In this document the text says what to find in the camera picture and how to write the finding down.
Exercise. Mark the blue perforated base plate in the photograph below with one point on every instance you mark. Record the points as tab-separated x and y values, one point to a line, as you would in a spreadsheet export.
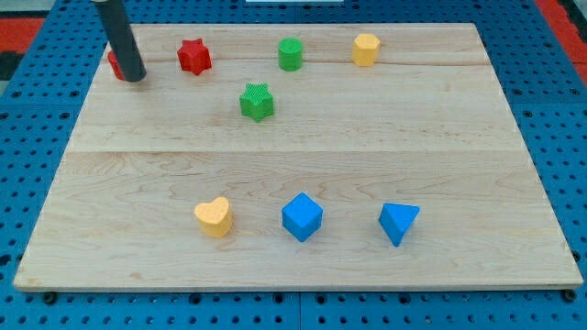
40	105

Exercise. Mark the blue cube block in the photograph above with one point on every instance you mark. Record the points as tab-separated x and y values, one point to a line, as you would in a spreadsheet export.
302	216

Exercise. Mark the green cylinder block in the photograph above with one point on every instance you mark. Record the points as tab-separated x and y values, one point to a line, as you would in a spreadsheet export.
290	54

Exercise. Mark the green star block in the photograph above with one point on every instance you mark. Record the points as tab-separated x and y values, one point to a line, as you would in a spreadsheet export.
256	102

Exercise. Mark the red star block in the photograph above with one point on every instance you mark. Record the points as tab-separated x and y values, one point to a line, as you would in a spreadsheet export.
194	56

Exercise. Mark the blue triangular prism block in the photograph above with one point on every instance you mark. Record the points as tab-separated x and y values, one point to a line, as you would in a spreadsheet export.
396	219

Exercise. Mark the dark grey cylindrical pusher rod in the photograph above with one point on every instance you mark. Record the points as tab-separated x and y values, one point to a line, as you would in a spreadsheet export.
113	16

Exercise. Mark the red block behind rod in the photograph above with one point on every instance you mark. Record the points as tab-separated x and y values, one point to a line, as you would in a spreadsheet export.
111	57

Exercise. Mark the yellow hexagon block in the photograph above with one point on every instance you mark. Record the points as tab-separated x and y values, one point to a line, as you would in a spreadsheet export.
365	50

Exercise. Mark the yellow heart block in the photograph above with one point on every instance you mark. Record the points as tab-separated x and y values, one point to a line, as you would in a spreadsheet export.
215	218

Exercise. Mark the light wooden board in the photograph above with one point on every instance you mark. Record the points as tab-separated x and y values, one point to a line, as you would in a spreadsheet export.
427	124

